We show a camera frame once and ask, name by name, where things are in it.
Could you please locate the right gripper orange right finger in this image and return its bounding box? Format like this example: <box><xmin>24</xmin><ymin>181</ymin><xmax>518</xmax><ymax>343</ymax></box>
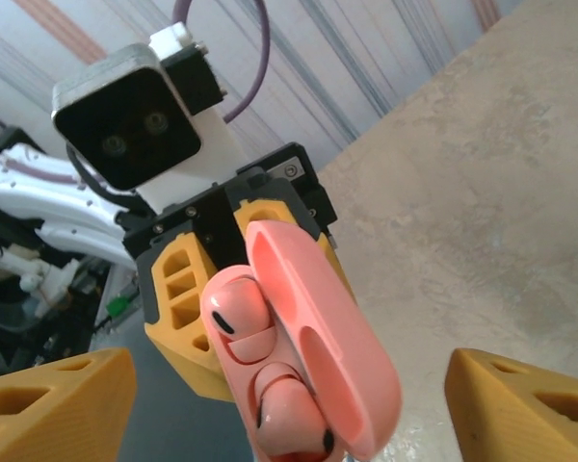
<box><xmin>445</xmin><ymin>346</ymin><xmax>578</xmax><ymax>462</ymax></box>

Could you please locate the green terminal connector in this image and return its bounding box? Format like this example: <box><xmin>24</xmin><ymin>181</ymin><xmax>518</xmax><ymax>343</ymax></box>
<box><xmin>106</xmin><ymin>296</ymin><xmax>129</xmax><ymax>320</ymax></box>

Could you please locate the pink wireless earbud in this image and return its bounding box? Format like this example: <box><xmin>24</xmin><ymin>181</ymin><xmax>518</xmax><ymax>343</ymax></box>
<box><xmin>253</xmin><ymin>363</ymin><xmax>342</xmax><ymax>462</ymax></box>
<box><xmin>201</xmin><ymin>276</ymin><xmax>279</xmax><ymax>366</ymax></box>

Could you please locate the pink earbud charging case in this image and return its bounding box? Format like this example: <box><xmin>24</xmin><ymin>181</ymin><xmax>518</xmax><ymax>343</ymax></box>
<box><xmin>200</xmin><ymin>218</ymin><xmax>404</xmax><ymax>462</ymax></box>

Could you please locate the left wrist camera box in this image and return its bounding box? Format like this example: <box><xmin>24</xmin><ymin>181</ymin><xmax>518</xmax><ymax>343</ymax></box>
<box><xmin>50</xmin><ymin>21</ymin><xmax>251</xmax><ymax>214</ymax></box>

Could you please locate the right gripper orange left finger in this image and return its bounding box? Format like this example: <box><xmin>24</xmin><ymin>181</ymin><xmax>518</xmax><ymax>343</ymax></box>
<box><xmin>0</xmin><ymin>346</ymin><xmax>137</xmax><ymax>462</ymax></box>

